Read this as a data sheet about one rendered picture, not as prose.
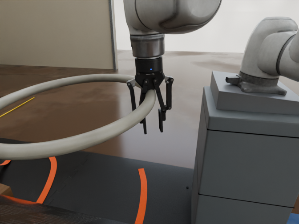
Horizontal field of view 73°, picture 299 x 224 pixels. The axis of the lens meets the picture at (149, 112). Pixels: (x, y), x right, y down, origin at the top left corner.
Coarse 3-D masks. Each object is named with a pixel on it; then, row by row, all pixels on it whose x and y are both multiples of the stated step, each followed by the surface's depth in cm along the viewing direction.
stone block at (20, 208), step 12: (0, 204) 53; (12, 204) 55; (24, 204) 58; (36, 204) 61; (0, 216) 42; (12, 216) 44; (24, 216) 46; (36, 216) 48; (48, 216) 50; (60, 216) 52; (72, 216) 55; (84, 216) 58; (96, 216) 61
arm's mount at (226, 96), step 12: (216, 72) 104; (228, 72) 106; (216, 84) 87; (228, 84) 87; (216, 96) 85; (228, 96) 79; (240, 96) 78; (252, 96) 78; (264, 96) 77; (276, 96) 78; (288, 96) 79; (216, 108) 82; (228, 108) 81; (240, 108) 80; (252, 108) 79; (264, 108) 79; (276, 108) 78; (288, 108) 77
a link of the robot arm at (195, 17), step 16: (144, 0) 36; (160, 0) 31; (176, 0) 29; (192, 0) 29; (208, 0) 30; (144, 16) 38; (160, 16) 33; (176, 16) 31; (192, 16) 30; (208, 16) 31; (160, 32) 40; (176, 32) 35
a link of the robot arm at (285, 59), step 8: (288, 40) 69; (296, 40) 63; (288, 48) 68; (296, 48) 63; (280, 56) 70; (288, 56) 67; (296, 56) 64; (280, 64) 71; (288, 64) 68; (296, 64) 65; (280, 72) 73; (288, 72) 69; (296, 72) 66; (296, 80) 70
